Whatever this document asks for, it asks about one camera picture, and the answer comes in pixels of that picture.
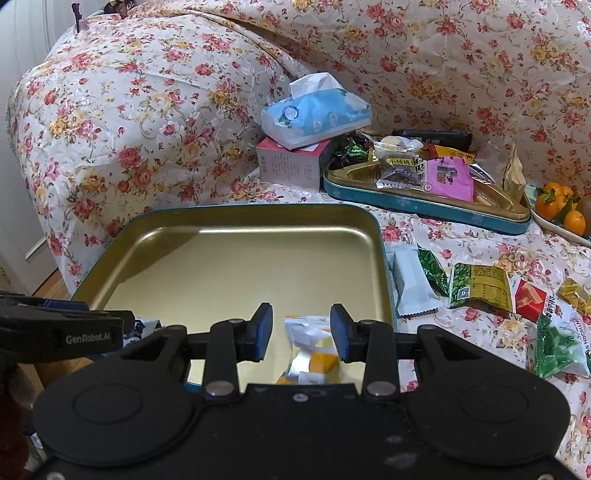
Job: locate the clear cookie packet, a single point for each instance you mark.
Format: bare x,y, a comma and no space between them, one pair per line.
397,147

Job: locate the orange snack packet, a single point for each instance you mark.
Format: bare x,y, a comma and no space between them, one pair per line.
455,152

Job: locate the green foil candy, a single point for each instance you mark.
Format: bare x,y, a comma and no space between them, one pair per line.
431,270

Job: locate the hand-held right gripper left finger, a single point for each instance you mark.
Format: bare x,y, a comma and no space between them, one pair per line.
263,332

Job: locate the teal gold tin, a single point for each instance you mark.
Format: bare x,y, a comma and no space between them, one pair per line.
415,210

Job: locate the clear plastic wrapper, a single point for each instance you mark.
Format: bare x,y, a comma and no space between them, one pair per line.
489,159

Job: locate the pink cardboard box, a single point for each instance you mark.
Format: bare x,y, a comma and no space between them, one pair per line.
286,166

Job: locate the blue tissue pack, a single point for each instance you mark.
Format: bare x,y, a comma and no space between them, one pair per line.
318,115

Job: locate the gold metal tray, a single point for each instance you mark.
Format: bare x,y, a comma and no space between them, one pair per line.
231,267

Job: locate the dark brown object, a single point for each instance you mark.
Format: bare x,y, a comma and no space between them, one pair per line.
117,7

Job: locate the white fruit plate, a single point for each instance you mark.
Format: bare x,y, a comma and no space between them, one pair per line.
549,226

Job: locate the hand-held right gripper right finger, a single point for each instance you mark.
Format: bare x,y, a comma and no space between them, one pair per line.
339,337

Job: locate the gold foil candy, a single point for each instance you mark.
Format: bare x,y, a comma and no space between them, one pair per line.
575,295

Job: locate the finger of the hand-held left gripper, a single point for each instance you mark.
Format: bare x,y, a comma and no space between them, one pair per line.
64,305
69,334

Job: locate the green yellow snack packet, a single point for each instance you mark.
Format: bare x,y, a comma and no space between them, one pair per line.
485,286

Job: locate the dark small stick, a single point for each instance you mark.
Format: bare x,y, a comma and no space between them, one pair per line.
77,16

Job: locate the pile of foil candies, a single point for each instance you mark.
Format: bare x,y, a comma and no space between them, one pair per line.
353,150

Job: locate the black remote control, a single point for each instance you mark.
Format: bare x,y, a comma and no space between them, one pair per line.
443,137

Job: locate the plain white snack packet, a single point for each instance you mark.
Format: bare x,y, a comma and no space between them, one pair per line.
411,281

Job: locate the red snack packet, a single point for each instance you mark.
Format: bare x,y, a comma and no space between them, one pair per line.
528,300

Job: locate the orange mandarin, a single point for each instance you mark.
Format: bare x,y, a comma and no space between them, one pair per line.
556,189
547,205
577,221

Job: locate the pink snack packet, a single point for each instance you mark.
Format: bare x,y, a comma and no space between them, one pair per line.
448,180

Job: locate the beige paper bag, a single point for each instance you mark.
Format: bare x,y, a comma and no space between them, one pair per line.
513,177

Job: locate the brown kiwi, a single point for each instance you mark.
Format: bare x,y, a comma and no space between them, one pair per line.
584,205

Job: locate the green white snack packet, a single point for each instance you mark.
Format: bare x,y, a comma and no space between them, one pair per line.
554,346

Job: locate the brown snack packet yellow label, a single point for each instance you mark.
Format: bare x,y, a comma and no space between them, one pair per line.
401,175

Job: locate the yellow white snack packet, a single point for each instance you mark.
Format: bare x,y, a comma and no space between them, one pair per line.
304,341

